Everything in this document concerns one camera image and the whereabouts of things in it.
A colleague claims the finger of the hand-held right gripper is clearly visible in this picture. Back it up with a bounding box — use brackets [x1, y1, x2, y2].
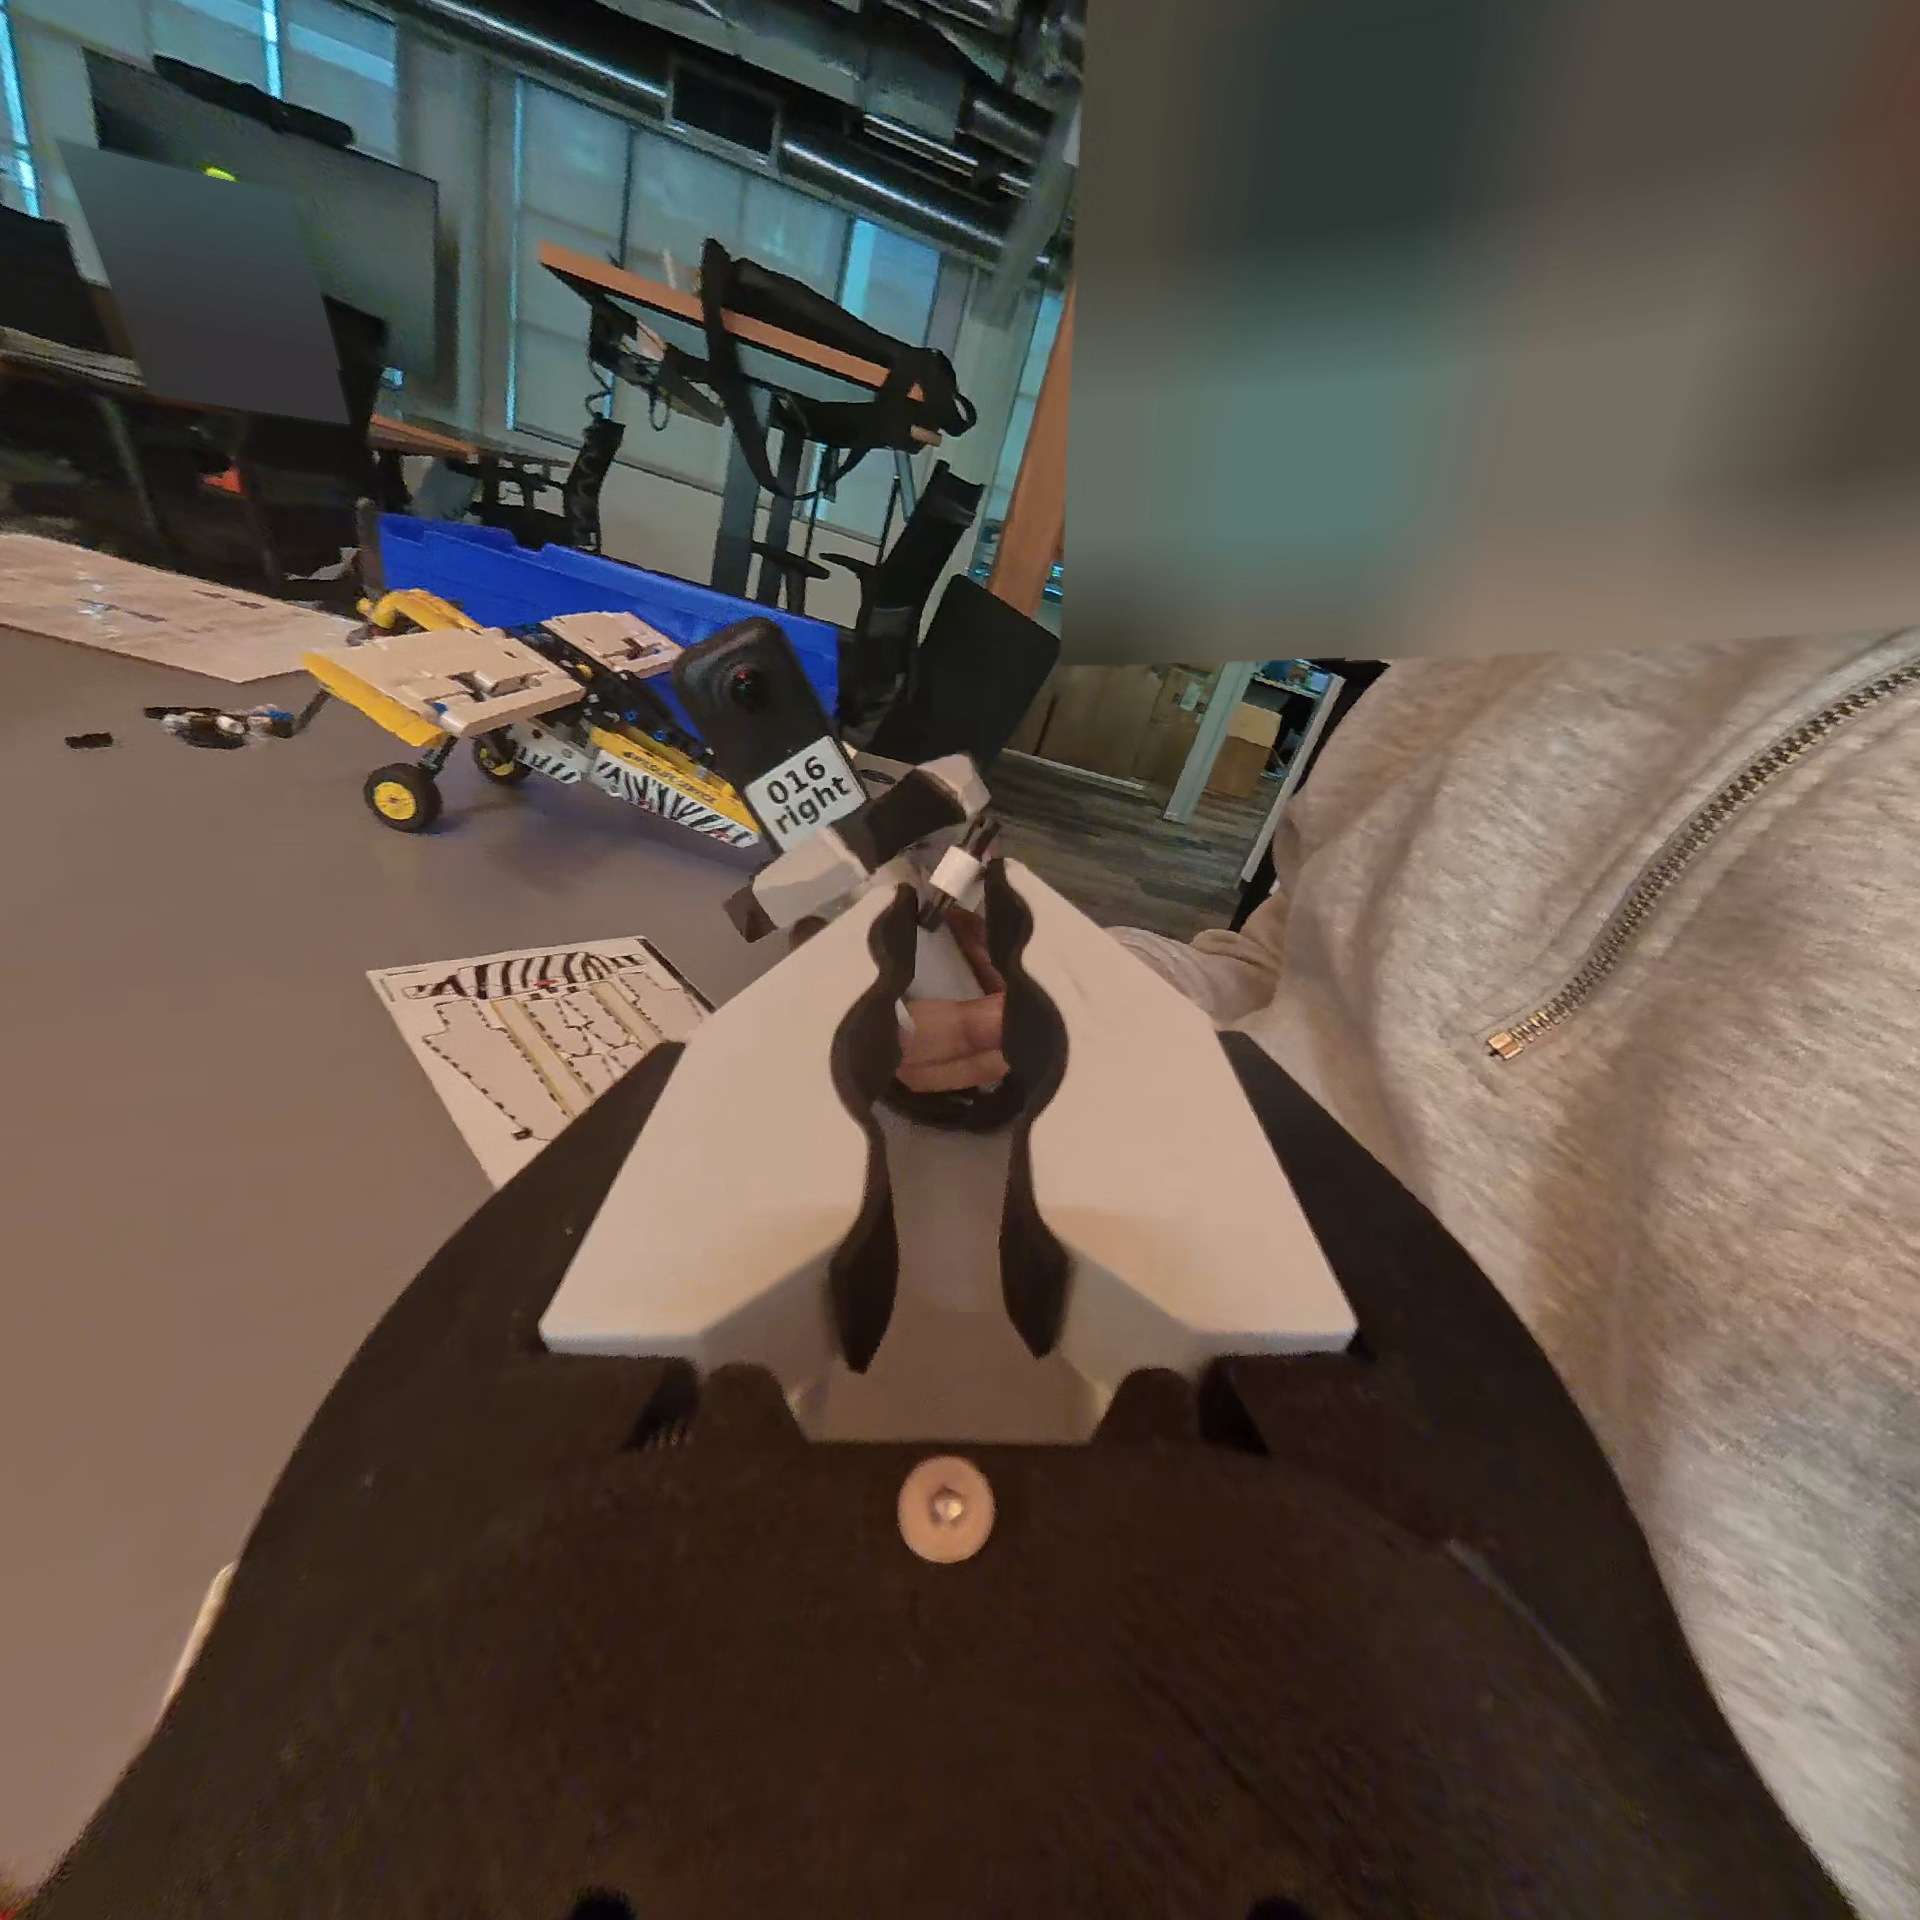
[882, 747, 997, 865]
[730, 836, 893, 952]

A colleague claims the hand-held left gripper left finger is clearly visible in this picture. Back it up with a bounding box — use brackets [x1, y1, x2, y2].
[537, 882, 920, 1448]

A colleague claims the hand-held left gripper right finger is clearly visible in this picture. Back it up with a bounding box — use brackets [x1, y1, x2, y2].
[982, 859, 1359, 1448]

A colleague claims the small white lego connector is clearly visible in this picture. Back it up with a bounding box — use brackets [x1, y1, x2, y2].
[920, 817, 1002, 920]

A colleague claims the yellow lego vehicle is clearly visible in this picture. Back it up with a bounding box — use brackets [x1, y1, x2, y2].
[300, 587, 767, 851]

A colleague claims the person's right hand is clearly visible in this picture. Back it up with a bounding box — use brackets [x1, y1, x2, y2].
[897, 996, 1012, 1099]

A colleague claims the blue plastic bin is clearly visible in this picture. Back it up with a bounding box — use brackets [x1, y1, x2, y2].
[377, 511, 843, 751]

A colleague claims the tilted wooden top standing desk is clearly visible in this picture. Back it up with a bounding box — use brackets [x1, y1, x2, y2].
[537, 238, 976, 601]

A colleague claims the black mesh office chair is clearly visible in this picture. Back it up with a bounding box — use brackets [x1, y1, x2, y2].
[823, 457, 985, 664]

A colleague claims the zebra print sticker sheet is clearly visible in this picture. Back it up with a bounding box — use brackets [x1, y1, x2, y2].
[366, 936, 719, 1189]

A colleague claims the cardboard box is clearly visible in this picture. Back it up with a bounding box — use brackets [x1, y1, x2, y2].
[1199, 706, 1286, 801]

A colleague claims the large dark monitor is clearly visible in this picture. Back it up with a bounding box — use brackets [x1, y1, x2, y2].
[58, 46, 441, 424]

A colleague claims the printed instruction sheet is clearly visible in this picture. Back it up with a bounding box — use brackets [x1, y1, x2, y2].
[0, 531, 362, 684]

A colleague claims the black video bar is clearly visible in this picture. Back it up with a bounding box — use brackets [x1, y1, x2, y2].
[151, 57, 356, 146]

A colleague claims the white shelf frame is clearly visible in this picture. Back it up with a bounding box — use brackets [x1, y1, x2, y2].
[1164, 661, 1347, 824]

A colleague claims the wooden post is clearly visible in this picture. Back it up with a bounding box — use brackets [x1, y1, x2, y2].
[982, 291, 1077, 616]

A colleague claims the black strap bag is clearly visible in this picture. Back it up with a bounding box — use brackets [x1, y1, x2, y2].
[700, 238, 976, 450]

